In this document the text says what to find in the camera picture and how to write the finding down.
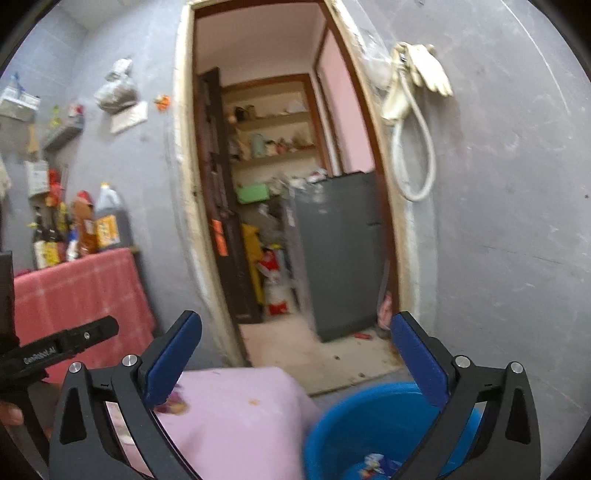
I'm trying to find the wooden shelving unit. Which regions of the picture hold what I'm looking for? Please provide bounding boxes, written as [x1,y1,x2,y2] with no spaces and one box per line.
[222,76,331,217]

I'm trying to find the pink cloth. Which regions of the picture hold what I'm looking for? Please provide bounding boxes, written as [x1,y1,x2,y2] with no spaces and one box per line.
[378,292,394,334]

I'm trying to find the dark wooden door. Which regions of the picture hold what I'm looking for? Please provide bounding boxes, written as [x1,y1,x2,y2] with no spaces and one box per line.
[198,67,265,324]

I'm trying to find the blue plastic basin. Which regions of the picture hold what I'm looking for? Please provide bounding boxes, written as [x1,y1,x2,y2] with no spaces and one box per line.
[302,382,483,480]

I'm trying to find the purple yellow candy wrapper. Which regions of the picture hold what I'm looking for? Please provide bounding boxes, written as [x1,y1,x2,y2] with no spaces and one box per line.
[154,385,189,415]

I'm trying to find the red plaid cloth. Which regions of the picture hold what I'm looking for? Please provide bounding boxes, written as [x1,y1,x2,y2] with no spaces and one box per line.
[13,248,155,384]

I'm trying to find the clear plastic bag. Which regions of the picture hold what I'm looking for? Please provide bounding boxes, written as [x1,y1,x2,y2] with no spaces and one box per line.
[362,32,394,88]

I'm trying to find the dark glass sauce bottle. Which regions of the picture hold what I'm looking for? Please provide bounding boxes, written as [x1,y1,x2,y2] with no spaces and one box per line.
[33,210,51,271]
[46,203,65,266]

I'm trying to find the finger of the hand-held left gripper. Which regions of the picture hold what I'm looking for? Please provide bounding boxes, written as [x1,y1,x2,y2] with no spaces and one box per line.
[58,316,120,357]

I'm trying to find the white wall switch plate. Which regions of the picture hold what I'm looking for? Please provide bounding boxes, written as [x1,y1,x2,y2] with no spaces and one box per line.
[110,102,149,134]

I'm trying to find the brown bottle with red cap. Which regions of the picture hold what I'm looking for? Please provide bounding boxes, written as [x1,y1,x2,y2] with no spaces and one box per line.
[71,191,99,258]

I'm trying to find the white shower hose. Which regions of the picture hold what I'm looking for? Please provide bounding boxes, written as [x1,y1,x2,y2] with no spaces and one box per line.
[392,74,437,202]

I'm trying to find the grey wall shelf rack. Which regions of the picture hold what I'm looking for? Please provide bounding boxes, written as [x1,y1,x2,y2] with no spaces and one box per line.
[42,121,86,153]

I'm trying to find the white wall box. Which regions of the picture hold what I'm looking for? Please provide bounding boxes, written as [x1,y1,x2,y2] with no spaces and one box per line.
[25,161,49,198]

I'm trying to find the pink floral table cover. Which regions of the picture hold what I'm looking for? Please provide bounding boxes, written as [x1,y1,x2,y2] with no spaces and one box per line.
[104,367,324,480]

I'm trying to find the large dark oil jug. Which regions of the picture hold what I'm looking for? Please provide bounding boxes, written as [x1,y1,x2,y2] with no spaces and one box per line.
[93,183,134,252]

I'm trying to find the cream rubber glove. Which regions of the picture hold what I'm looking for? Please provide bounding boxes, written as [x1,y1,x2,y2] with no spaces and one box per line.
[402,42,454,97]
[381,69,413,123]

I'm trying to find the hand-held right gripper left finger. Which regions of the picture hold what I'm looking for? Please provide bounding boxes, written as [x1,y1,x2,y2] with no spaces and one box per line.
[48,311,202,480]

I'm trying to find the grey hanging plastic bag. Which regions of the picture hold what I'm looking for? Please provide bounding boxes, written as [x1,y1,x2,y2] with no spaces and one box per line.
[93,58,139,114]

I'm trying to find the yellow container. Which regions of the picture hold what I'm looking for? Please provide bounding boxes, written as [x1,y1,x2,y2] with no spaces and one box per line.
[242,224,265,306]

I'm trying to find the white wall basket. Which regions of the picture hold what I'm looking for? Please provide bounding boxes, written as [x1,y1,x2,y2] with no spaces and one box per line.
[0,88,41,121]

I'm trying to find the red white sack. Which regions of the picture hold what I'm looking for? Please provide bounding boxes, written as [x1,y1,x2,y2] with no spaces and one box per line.
[256,249,290,317]

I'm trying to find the person's left hand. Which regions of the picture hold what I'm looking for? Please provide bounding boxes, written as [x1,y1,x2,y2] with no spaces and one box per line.
[0,401,25,428]

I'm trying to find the colourful snack wrapper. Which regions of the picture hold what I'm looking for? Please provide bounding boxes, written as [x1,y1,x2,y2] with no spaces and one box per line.
[360,453,402,480]

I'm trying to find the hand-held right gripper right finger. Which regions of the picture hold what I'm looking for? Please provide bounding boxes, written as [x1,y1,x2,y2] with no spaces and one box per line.
[390,311,541,480]

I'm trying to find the grey refrigerator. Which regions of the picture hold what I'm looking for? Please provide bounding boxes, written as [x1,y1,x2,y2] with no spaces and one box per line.
[281,171,391,343]

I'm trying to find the green box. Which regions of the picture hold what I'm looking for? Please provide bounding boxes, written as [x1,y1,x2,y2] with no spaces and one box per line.
[237,183,269,204]

